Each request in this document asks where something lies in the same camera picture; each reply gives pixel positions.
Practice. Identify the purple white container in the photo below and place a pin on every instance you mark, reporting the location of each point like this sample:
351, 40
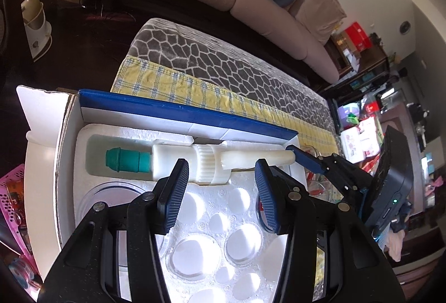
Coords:
348, 114

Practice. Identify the large clear cupping cup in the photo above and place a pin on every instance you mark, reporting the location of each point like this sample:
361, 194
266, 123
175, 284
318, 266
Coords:
115, 189

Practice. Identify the dark wooden cabinet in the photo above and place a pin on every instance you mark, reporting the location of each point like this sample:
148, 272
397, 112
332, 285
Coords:
369, 62

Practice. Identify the white garment steamer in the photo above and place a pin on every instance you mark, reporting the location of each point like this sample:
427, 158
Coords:
35, 24

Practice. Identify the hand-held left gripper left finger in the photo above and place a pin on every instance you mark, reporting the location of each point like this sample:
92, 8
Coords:
174, 195

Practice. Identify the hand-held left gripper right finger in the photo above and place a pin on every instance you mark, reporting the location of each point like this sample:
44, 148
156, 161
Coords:
270, 200

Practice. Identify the grey patterned blanket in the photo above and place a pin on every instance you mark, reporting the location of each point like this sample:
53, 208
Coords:
209, 52

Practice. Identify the pink plastic basket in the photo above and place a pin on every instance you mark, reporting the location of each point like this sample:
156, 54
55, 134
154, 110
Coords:
14, 198

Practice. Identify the white blue-edged cardboard box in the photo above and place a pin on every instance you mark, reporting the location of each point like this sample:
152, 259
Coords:
139, 114

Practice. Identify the white cupping pump gun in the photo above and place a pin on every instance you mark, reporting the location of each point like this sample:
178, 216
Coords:
174, 158

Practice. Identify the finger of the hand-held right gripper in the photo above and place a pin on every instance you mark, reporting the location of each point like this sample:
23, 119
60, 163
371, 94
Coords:
353, 184
306, 158

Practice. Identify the white foam insert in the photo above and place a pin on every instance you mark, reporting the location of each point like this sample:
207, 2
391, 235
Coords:
223, 205

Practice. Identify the white tissue box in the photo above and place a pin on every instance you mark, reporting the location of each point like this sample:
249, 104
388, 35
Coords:
359, 142

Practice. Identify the red box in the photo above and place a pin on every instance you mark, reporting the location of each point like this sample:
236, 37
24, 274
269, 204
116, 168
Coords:
357, 36

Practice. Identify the brown pillow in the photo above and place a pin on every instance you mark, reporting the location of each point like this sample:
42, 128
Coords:
320, 10

